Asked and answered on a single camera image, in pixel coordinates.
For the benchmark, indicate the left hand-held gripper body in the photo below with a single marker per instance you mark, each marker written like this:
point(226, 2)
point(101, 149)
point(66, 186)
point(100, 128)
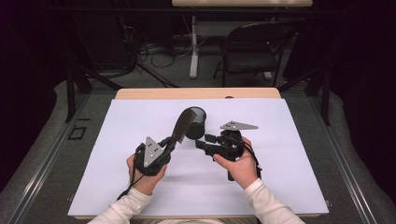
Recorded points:
point(151, 152)

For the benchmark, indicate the white board mat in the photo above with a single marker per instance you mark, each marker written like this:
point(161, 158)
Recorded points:
point(280, 161)

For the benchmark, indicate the black folding chair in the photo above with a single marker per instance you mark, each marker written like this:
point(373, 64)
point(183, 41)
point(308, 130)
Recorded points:
point(249, 62)

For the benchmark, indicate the wooden table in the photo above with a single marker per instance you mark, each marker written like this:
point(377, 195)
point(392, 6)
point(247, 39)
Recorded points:
point(186, 93)

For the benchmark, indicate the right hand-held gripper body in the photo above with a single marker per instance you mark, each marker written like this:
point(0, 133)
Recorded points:
point(232, 144)

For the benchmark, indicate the black metal stand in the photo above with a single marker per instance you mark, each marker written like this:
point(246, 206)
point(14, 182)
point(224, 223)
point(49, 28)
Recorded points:
point(325, 99)
point(70, 93)

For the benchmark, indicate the metal floor rail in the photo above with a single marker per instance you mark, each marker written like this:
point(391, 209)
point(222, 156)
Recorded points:
point(46, 161)
point(339, 161)

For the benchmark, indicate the person's right hand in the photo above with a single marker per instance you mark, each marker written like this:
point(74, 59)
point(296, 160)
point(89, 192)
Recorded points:
point(244, 169)

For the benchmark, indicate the person's left hand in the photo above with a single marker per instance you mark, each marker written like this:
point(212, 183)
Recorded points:
point(146, 183)

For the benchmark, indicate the white-legged background desk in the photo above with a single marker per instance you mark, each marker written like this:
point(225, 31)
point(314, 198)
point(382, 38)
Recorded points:
point(194, 56)

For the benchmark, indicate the black mesh cup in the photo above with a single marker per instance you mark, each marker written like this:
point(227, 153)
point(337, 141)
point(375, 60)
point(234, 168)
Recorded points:
point(197, 129)

